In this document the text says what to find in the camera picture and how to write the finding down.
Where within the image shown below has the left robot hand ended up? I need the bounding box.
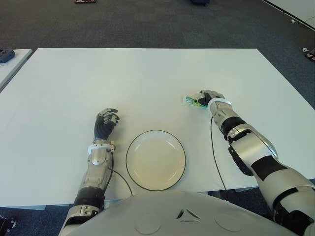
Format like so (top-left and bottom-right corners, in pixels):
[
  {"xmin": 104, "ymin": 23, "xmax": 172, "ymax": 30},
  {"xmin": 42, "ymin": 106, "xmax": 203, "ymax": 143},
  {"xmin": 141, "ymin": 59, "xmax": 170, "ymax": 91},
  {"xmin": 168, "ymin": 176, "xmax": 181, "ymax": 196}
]
[{"xmin": 94, "ymin": 107, "xmax": 120, "ymax": 144}]

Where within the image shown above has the dark game controller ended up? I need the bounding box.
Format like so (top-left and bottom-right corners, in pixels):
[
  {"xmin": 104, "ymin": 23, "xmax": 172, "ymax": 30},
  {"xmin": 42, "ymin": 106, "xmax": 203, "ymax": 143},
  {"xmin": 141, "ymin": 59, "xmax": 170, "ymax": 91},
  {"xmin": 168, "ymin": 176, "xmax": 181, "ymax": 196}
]
[{"xmin": 0, "ymin": 48, "xmax": 14, "ymax": 64}]

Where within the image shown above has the black wheeled base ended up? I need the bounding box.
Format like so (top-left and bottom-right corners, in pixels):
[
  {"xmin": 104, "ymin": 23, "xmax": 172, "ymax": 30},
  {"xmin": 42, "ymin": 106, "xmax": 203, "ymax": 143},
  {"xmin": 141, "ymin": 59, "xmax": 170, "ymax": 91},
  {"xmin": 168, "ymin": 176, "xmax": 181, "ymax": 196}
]
[{"xmin": 0, "ymin": 215, "xmax": 17, "ymax": 233}]

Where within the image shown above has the green white toothpaste tube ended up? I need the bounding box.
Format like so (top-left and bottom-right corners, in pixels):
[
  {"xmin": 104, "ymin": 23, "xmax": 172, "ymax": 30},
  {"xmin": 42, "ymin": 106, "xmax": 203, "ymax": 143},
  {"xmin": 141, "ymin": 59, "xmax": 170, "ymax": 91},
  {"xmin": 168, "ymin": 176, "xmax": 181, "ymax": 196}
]
[{"xmin": 182, "ymin": 92, "xmax": 209, "ymax": 109}]

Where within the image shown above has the white plate black rim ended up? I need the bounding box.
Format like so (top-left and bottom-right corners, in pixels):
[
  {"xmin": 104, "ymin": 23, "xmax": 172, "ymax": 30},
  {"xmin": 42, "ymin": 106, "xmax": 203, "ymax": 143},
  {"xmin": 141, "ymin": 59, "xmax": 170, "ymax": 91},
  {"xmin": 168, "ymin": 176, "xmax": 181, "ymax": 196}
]
[{"xmin": 126, "ymin": 129, "xmax": 187, "ymax": 191}]

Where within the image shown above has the white table black edge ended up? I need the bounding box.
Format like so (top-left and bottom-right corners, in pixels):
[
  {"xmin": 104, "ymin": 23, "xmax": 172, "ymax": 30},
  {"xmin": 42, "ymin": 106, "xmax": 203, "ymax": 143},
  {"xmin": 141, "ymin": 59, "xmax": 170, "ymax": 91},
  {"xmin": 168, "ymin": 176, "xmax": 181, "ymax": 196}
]
[{"xmin": 262, "ymin": 0, "xmax": 315, "ymax": 28}]

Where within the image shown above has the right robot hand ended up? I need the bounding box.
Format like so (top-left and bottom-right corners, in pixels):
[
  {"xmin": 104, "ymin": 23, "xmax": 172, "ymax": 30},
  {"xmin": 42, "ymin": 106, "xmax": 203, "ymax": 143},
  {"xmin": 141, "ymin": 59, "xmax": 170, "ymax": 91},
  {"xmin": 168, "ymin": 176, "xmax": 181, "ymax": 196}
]
[{"xmin": 196, "ymin": 89, "xmax": 226, "ymax": 107}]

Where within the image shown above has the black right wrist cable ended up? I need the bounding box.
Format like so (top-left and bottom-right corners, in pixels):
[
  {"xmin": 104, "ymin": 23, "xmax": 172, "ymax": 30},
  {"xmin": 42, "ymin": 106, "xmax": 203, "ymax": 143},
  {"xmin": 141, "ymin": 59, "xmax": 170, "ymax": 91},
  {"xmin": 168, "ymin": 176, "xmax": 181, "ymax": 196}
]
[{"xmin": 210, "ymin": 115, "xmax": 227, "ymax": 191}]

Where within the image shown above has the silver robot torso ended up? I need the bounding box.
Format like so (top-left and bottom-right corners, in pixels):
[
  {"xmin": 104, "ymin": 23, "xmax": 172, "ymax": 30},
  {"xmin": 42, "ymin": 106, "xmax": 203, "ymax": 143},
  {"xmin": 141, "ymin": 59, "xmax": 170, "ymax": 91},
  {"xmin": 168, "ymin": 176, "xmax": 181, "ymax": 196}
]
[{"xmin": 55, "ymin": 190, "xmax": 308, "ymax": 236}]

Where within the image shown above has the white side table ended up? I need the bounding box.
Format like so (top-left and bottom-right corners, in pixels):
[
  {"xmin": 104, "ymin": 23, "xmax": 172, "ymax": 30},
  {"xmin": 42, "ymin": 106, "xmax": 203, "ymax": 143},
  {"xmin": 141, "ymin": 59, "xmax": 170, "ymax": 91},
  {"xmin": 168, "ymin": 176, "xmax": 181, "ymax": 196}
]
[{"xmin": 0, "ymin": 48, "xmax": 33, "ymax": 91}]

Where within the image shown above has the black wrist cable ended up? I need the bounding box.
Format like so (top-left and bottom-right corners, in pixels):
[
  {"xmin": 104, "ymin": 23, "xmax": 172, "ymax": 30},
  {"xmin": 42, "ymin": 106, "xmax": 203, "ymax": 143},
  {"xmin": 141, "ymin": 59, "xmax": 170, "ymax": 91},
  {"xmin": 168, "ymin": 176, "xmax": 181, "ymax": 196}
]
[
  {"xmin": 107, "ymin": 147, "xmax": 134, "ymax": 197},
  {"xmin": 210, "ymin": 115, "xmax": 227, "ymax": 191}
]

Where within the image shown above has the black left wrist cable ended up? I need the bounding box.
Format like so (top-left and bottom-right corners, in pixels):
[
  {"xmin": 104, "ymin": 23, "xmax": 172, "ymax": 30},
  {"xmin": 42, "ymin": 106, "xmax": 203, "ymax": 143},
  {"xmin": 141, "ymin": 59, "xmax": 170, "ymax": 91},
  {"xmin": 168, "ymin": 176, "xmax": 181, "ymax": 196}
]
[{"xmin": 107, "ymin": 147, "xmax": 134, "ymax": 197}]

